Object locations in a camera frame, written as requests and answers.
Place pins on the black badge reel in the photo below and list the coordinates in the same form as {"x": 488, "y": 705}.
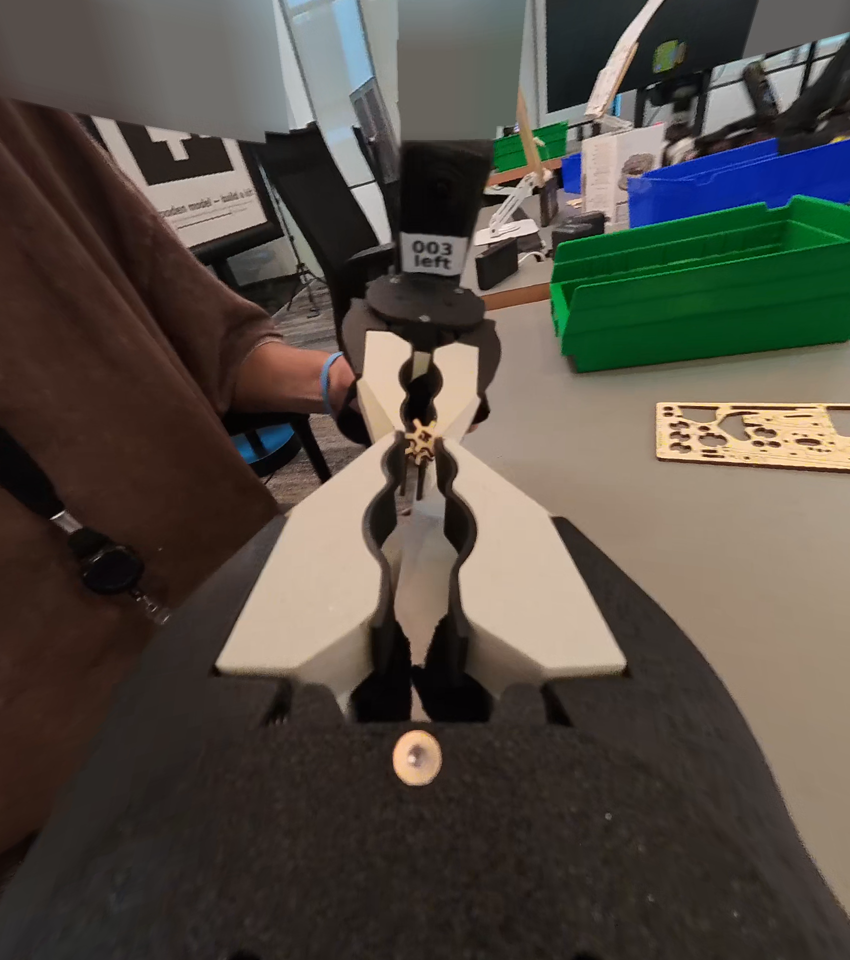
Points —
{"x": 114, "y": 566}

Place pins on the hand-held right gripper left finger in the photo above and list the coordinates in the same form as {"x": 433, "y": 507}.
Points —
{"x": 305, "y": 592}

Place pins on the large black monitor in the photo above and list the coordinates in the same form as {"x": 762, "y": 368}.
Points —
{"x": 582, "y": 45}

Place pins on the wooden slat stand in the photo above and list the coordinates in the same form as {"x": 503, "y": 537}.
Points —
{"x": 534, "y": 150}

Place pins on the instruction booklet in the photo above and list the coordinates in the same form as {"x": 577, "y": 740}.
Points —
{"x": 605, "y": 172}

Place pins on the blue plastic bin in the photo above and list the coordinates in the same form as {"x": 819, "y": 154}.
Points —
{"x": 732, "y": 195}

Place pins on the pale slanted board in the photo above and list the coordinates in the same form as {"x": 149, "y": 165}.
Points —
{"x": 624, "y": 52}

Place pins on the wooden cutout sheet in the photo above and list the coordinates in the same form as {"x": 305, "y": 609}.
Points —
{"x": 777, "y": 420}

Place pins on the marker sign board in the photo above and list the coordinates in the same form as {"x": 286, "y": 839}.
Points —
{"x": 207, "y": 210}

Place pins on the black office chair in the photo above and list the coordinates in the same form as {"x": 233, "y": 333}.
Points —
{"x": 320, "y": 210}

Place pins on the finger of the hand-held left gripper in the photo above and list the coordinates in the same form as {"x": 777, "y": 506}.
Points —
{"x": 381, "y": 382}
{"x": 461, "y": 382}

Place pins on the person's left forearm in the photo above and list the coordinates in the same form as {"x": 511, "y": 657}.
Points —
{"x": 275, "y": 382}

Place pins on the small black box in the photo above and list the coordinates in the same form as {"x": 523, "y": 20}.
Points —
{"x": 496, "y": 266}
{"x": 579, "y": 225}

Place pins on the small wooden gear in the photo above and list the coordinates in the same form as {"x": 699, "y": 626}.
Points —
{"x": 422, "y": 442}

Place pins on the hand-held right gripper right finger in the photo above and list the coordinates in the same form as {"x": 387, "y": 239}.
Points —
{"x": 530, "y": 592}

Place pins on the white articulated desk stand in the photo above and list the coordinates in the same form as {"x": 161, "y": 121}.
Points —
{"x": 504, "y": 232}

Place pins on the blue wristband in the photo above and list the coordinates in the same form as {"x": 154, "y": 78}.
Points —
{"x": 327, "y": 390}

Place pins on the person in brown shirt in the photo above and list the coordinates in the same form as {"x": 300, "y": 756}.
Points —
{"x": 57, "y": 300}

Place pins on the green plastic bin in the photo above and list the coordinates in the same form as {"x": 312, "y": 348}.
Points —
{"x": 695, "y": 330}
{"x": 530, "y": 146}

